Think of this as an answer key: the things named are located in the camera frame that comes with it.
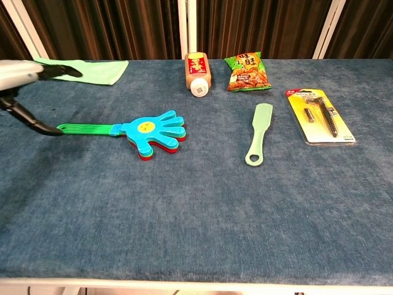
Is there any dark brown pleated curtain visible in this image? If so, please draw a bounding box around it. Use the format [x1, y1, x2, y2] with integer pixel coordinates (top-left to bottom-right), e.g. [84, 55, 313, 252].
[0, 0, 393, 61]

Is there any green snack bag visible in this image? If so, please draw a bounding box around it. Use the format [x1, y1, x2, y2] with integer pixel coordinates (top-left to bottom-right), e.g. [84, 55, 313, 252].
[224, 51, 273, 93]

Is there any light green plastic paddle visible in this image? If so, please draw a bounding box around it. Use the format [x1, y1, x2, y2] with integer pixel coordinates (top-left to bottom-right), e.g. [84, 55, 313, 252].
[244, 103, 274, 168]

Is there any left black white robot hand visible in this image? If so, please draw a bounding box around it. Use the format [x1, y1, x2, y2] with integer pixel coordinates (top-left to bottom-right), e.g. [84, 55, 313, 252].
[0, 59, 84, 137]

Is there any blue fabric table cover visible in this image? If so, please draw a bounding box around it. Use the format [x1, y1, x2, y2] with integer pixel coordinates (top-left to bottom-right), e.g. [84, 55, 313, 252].
[0, 58, 393, 288]

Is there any white frame post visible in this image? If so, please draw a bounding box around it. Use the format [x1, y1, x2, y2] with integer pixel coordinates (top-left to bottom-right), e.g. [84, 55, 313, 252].
[312, 0, 348, 60]
[0, 0, 50, 61]
[177, 0, 198, 61]

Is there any razor in yellow blister pack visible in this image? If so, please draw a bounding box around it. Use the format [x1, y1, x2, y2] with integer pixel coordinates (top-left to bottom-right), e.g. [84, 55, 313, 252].
[285, 88, 357, 147]

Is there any brown sauce bottle red label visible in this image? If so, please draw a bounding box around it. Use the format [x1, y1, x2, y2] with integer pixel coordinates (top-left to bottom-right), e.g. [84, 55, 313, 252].
[184, 52, 212, 98]

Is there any blue hand-shaped clapper green handle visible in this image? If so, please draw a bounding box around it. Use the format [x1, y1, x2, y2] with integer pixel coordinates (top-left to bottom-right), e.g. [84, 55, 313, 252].
[56, 110, 187, 162]

